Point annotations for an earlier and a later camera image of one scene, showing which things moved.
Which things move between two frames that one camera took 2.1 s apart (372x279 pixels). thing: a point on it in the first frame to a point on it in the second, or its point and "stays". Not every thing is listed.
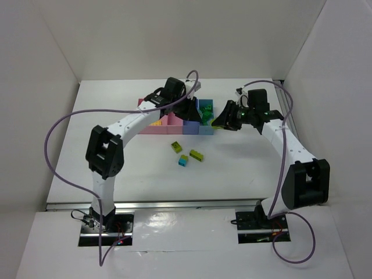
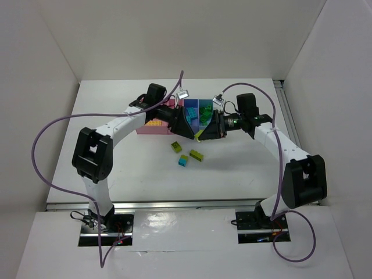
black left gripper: x=188 y=107 to x=175 y=120
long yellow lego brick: x=157 y=123 stays
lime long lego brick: x=196 y=155 stays
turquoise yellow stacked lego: x=182 y=160 stays
